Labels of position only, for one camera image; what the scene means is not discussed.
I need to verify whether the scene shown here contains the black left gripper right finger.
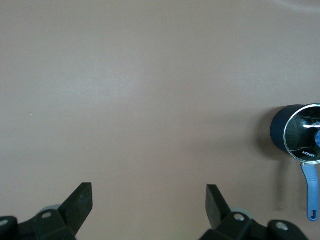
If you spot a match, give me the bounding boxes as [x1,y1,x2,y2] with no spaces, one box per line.
[199,184,252,240]

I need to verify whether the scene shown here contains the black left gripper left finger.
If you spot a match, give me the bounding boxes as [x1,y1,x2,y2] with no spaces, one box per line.
[33,182,94,240]

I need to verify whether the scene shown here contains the glass lid with blue knob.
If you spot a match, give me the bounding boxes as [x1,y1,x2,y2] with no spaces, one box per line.
[284,103,320,165]

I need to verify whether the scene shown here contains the brown table cover mat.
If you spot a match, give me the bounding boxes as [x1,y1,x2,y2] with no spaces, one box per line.
[0,0,320,240]

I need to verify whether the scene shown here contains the dark pot with blue handle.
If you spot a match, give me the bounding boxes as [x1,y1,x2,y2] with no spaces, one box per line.
[269,103,320,223]

